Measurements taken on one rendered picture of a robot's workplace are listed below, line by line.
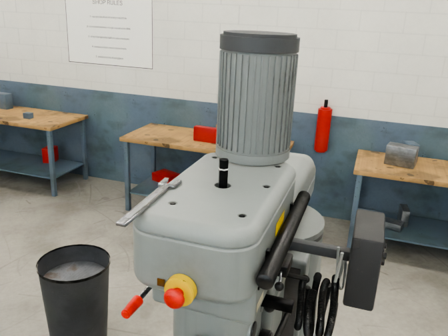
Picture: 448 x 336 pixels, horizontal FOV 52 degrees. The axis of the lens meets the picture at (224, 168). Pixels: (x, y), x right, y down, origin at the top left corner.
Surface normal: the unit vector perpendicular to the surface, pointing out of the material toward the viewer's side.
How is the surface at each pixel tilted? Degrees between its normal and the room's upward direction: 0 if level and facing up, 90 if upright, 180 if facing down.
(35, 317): 0
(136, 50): 90
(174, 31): 90
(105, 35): 90
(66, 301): 94
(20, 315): 0
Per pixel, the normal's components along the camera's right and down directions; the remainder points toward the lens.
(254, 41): -0.18, 0.32
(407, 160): -0.51, 0.26
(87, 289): 0.63, 0.34
